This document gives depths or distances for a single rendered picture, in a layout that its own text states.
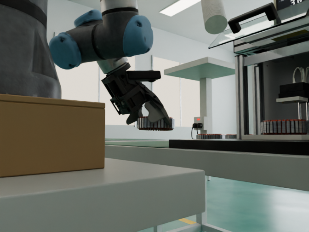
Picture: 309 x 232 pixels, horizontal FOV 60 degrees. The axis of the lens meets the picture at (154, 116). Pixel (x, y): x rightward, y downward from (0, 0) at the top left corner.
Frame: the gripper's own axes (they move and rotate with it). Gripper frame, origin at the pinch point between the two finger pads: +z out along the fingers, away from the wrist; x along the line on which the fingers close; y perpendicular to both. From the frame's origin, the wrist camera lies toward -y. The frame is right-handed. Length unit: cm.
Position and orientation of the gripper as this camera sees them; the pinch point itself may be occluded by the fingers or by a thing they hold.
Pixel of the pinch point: (157, 124)
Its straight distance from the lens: 79.2
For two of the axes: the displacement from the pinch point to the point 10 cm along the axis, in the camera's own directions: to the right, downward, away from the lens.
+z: 4.8, 8.2, 3.1
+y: -6.2, 5.6, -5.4
